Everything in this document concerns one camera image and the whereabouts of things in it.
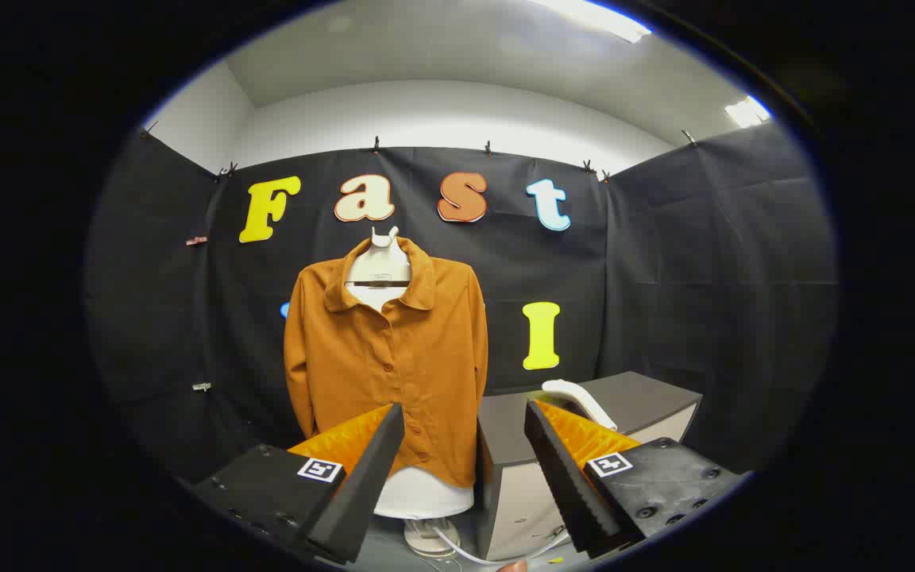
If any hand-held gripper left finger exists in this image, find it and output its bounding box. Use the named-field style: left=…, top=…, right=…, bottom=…
left=187, top=402, right=407, bottom=566

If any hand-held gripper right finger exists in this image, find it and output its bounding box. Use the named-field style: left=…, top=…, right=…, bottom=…
left=523, top=399, right=751, bottom=558

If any white garment steamer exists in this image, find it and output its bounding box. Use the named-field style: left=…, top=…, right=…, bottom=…
left=541, top=379, right=619, bottom=432

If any brown button-up shirt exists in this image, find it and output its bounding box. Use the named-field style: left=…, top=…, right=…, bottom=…
left=283, top=236, right=490, bottom=489

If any round white mannequin base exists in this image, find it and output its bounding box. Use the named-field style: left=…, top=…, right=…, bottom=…
left=403, top=516, right=462, bottom=557

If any grey topped cabinet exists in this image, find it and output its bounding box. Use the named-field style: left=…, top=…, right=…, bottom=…
left=475, top=371, right=703, bottom=562

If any white mannequin torso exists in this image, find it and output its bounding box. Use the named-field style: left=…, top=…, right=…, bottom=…
left=344, top=226, right=476, bottom=520

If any black backdrop cloth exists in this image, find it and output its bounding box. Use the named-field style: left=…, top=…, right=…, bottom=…
left=84, top=119, right=838, bottom=485

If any small ceiling light panel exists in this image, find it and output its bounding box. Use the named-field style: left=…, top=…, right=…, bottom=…
left=724, top=95, right=772, bottom=128

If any long ceiling light panel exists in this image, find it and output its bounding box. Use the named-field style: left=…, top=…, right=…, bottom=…
left=529, top=0, right=653, bottom=44

